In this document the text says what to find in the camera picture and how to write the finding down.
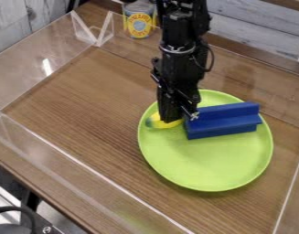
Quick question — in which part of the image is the yellow toy banana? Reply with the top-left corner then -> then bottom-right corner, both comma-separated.
145,112 -> 182,129

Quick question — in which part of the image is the black metal bracket with bolt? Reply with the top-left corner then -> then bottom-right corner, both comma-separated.
34,214 -> 63,234

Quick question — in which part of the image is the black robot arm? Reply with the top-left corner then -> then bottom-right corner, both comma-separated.
149,0 -> 213,123

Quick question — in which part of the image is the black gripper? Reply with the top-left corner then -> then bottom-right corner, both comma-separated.
149,48 -> 209,123

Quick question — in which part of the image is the green round plate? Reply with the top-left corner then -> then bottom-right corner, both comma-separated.
137,90 -> 273,192

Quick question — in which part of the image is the blue foam block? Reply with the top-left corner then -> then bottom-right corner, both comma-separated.
184,102 -> 263,140

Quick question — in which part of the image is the black cable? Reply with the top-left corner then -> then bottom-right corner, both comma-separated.
0,205 -> 35,234

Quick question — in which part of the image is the yellow labelled tin can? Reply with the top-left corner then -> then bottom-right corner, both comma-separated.
121,0 -> 156,39

